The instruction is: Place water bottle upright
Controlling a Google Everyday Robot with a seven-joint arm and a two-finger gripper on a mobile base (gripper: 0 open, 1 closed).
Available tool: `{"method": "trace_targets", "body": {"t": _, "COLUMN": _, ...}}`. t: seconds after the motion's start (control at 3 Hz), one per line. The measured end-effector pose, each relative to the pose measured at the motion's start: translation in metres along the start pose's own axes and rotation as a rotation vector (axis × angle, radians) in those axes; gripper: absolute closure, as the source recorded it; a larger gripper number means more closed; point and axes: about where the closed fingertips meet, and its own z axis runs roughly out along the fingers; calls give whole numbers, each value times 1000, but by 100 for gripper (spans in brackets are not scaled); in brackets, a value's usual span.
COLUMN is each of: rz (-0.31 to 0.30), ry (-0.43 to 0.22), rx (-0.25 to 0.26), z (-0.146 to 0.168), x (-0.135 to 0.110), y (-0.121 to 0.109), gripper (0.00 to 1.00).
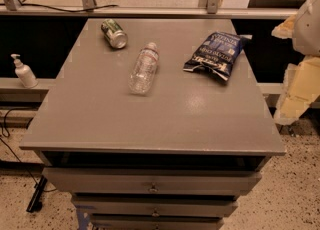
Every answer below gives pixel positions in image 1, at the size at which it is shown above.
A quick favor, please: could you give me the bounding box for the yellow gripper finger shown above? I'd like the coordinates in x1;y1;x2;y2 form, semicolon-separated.
273;56;320;125
271;15;296;39

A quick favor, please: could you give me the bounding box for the clear plastic water bottle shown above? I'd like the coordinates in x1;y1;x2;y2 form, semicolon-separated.
129;42;159;95

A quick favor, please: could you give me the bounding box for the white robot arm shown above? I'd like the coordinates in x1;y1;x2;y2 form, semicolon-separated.
271;0;320;125

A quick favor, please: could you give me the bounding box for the white pump dispenser bottle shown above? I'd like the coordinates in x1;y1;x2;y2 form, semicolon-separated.
11;54;38;88

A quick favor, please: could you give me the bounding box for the blue chip bag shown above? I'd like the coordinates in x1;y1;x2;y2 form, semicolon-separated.
183;32;252;82

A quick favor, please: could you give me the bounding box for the grey drawer cabinet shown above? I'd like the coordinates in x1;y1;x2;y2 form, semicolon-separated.
22;19;285;230

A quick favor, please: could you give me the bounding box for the green soda can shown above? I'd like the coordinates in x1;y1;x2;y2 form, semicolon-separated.
101;19;128;49

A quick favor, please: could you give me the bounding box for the top drawer knob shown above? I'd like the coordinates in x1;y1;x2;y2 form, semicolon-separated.
148;183;158;194

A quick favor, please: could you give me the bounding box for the drawer knob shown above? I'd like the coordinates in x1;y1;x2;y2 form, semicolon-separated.
148;183;158;194
151;209;160;217

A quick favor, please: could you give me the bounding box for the black cable on ledge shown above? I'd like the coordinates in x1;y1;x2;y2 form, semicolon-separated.
13;0;120;13

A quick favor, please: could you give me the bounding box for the black cable on floor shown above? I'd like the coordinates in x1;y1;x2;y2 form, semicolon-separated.
0;107;58;193

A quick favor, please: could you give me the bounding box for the black floor bracket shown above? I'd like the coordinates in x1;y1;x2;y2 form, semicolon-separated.
26;176;47;213

